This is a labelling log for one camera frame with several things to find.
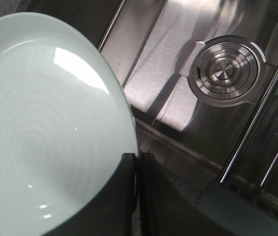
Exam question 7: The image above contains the round steel sink drain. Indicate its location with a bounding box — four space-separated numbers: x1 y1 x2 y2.
188 35 267 107

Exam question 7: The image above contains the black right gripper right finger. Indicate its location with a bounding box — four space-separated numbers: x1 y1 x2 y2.
140 153 203 236

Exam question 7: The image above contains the stainless steel sink basin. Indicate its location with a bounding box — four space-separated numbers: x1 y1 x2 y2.
28 0 278 204

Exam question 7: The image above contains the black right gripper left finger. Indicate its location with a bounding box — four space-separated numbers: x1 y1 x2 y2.
45 153 136 236

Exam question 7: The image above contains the grey-blue wire dish rack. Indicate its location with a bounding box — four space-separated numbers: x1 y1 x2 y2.
200 65 278 236

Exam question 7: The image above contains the light green round plate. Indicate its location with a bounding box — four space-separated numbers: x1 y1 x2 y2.
0 12 139 236

